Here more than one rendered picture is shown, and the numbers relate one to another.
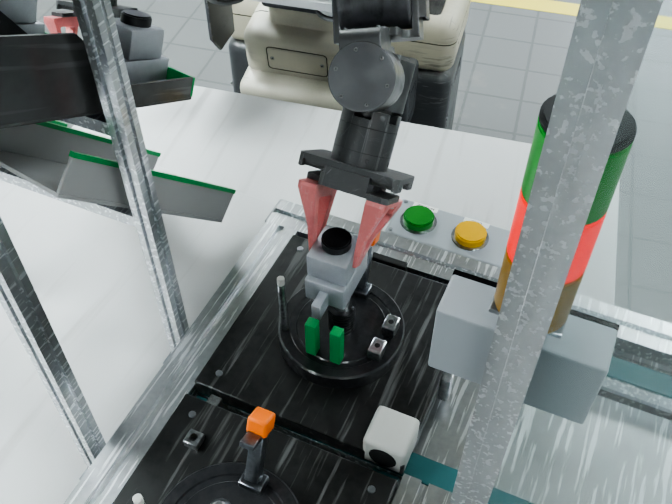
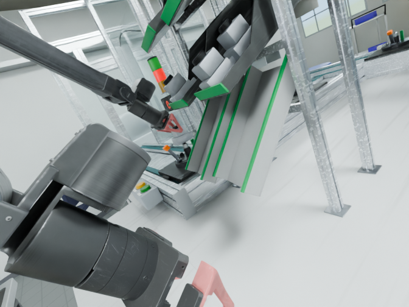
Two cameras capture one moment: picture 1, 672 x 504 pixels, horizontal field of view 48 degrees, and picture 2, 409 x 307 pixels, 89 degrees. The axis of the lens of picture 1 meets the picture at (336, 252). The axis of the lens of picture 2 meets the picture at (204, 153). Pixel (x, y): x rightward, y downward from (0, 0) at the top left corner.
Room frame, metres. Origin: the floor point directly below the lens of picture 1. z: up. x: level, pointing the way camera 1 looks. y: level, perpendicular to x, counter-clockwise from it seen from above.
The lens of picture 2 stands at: (1.11, 0.56, 1.22)
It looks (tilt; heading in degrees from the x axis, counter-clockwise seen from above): 17 degrees down; 219
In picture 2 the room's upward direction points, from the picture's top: 25 degrees counter-clockwise
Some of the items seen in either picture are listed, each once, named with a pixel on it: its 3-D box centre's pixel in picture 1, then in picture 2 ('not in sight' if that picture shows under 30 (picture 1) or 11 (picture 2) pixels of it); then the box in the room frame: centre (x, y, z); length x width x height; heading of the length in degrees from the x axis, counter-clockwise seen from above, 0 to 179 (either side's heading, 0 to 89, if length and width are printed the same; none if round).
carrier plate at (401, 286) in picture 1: (341, 340); (192, 161); (0.50, -0.01, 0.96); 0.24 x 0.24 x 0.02; 66
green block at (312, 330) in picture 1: (312, 336); not in sight; (0.47, 0.02, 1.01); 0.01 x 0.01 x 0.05; 66
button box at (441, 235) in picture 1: (467, 252); (144, 192); (0.66, -0.17, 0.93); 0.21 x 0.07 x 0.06; 66
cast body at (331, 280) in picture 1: (332, 267); (181, 133); (0.50, 0.00, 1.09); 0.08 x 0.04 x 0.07; 156
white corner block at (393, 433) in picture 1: (390, 439); not in sight; (0.37, -0.06, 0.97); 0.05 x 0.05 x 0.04; 66
